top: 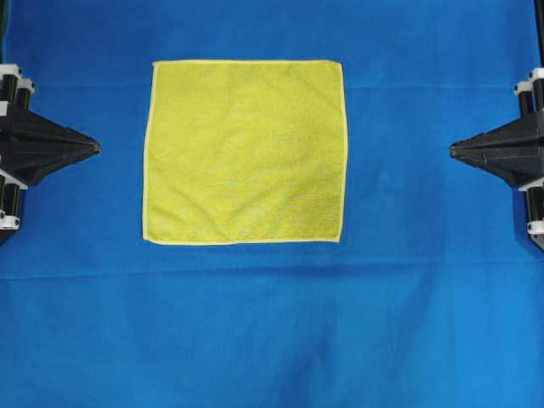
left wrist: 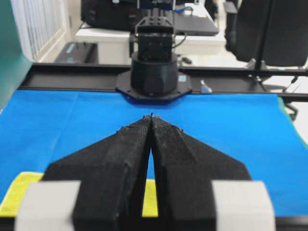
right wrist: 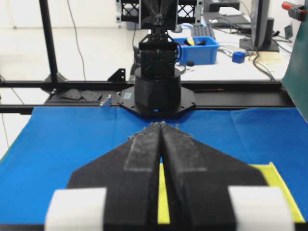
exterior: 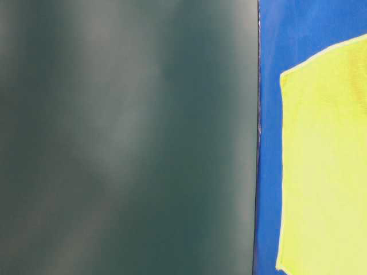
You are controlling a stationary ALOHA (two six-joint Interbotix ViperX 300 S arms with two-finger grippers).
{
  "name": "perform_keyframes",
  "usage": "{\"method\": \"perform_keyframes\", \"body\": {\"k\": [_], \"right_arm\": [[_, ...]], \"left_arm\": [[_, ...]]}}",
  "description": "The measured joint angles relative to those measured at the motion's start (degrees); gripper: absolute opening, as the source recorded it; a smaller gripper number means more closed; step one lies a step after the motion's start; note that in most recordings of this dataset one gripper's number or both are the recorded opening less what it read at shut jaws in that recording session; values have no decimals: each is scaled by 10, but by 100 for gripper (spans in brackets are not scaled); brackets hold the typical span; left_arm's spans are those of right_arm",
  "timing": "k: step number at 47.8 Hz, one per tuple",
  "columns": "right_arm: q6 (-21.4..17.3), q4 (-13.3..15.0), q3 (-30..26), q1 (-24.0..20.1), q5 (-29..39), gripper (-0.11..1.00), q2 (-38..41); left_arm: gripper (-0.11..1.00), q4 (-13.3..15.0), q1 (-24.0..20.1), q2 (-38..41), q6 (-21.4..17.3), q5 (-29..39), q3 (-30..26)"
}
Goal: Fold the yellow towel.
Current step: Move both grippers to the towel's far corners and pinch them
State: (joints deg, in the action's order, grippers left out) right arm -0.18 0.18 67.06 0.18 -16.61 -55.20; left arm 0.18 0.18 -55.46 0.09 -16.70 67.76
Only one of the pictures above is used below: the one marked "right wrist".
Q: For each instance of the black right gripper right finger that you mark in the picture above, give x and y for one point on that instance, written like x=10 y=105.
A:
x=218 y=192

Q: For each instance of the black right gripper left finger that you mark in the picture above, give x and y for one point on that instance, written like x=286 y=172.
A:
x=118 y=191

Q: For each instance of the yellow-green towel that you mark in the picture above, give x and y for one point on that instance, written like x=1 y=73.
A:
x=269 y=172

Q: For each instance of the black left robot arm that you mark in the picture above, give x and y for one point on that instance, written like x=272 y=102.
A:
x=157 y=89

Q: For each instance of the blue table cloth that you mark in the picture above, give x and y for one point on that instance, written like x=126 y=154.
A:
x=58 y=140

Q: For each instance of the small blue box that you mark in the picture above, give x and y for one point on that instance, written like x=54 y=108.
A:
x=238 y=57

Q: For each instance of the blue plastic bin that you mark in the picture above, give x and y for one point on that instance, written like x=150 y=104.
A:
x=203 y=52

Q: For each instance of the dark green backdrop board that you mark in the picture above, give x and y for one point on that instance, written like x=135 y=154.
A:
x=295 y=80

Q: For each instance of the black computer monitor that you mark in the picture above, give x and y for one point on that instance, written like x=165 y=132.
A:
x=261 y=29

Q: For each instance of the black keyboard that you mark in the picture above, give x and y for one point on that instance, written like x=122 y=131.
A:
x=202 y=31

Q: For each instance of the red black clamp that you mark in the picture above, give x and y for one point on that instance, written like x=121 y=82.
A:
x=297 y=12

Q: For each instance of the black aluminium frame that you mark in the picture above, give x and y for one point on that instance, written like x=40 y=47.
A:
x=216 y=95

